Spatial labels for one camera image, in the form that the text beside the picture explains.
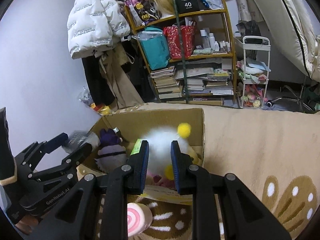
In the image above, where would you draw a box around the red gift bag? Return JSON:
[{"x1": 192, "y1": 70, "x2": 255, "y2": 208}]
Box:
[{"x1": 163, "y1": 25, "x2": 195, "y2": 60}]

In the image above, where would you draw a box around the yellow snack bag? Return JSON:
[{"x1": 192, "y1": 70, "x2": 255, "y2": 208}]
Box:
[{"x1": 90, "y1": 103, "x2": 112, "y2": 116}]

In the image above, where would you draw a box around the black hanging garment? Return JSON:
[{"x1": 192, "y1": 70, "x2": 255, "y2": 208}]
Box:
[{"x1": 81, "y1": 56, "x2": 115, "y2": 106}]

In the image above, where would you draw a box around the beige brown patterned blanket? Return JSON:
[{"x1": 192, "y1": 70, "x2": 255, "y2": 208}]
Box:
[{"x1": 115, "y1": 103, "x2": 319, "y2": 239}]

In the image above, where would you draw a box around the purple plush toy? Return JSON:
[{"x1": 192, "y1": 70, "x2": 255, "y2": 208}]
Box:
[{"x1": 95, "y1": 127, "x2": 127, "y2": 173}]

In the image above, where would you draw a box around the beige hanging coat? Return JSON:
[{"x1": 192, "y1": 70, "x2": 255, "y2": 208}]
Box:
[{"x1": 99, "y1": 43, "x2": 144, "y2": 111}]

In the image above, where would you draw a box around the stack of books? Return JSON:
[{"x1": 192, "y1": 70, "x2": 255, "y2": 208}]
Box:
[{"x1": 151, "y1": 57, "x2": 234, "y2": 100}]

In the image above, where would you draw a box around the wooden shelf unit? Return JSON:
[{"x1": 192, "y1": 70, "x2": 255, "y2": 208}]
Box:
[{"x1": 125, "y1": 0, "x2": 236, "y2": 102}]

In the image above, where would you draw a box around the blonde wig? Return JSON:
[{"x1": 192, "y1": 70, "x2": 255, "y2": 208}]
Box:
[{"x1": 152, "y1": 0, "x2": 175, "y2": 16}]

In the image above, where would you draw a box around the white puffer jacket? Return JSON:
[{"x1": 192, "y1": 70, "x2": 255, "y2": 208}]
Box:
[{"x1": 67, "y1": 0, "x2": 130, "y2": 59}]

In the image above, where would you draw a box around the printed cardboard box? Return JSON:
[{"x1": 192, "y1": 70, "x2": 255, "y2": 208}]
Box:
[{"x1": 91, "y1": 108, "x2": 204, "y2": 205}]

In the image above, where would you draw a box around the person's left hand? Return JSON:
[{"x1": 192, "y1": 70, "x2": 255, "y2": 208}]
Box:
[{"x1": 15, "y1": 215, "x2": 39, "y2": 235}]

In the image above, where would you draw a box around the pink swirl roll plush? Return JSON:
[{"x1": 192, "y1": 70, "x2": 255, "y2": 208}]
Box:
[{"x1": 127, "y1": 203, "x2": 153, "y2": 237}]

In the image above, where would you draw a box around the yellow plush toy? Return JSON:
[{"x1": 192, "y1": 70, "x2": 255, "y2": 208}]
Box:
[{"x1": 187, "y1": 146, "x2": 202, "y2": 166}]

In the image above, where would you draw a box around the white office chair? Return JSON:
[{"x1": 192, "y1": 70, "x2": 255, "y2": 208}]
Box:
[{"x1": 240, "y1": 0, "x2": 320, "y2": 112}]

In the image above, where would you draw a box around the teal bag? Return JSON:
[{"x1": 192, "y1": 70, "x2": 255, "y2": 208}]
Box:
[{"x1": 135, "y1": 27, "x2": 170, "y2": 70}]

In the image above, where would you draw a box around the green tissue pack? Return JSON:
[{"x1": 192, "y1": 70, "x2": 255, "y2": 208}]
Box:
[{"x1": 62, "y1": 131, "x2": 100, "y2": 154}]

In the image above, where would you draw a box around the white fluffy chick plush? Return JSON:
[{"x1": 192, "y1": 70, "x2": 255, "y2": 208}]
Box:
[{"x1": 142, "y1": 122, "x2": 191, "y2": 181}]

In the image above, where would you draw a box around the white rolling cart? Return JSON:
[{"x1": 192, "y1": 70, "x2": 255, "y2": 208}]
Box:
[{"x1": 234, "y1": 35, "x2": 271, "y2": 108}]

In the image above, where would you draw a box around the colourful printed bag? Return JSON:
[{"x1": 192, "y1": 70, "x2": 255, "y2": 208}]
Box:
[{"x1": 124, "y1": 0, "x2": 160, "y2": 26}]

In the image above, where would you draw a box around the black box marked 40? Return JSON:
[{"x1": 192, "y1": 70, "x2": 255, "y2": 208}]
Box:
[{"x1": 175, "y1": 0, "x2": 200, "y2": 14}]

